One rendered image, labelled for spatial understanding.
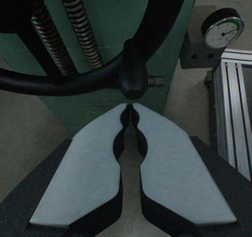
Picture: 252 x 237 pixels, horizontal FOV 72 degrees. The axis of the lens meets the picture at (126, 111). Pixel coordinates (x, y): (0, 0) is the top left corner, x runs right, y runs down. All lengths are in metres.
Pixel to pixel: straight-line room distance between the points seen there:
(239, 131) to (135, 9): 0.60
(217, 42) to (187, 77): 0.79
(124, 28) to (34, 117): 0.85
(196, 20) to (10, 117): 1.06
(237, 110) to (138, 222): 0.62
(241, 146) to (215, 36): 0.50
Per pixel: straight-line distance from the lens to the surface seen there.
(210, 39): 0.37
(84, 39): 0.26
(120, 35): 0.41
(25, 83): 0.26
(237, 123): 0.81
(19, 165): 1.06
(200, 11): 0.49
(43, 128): 1.07
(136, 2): 0.37
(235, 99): 0.86
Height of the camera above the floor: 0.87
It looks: 62 degrees down
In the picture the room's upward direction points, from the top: 6 degrees counter-clockwise
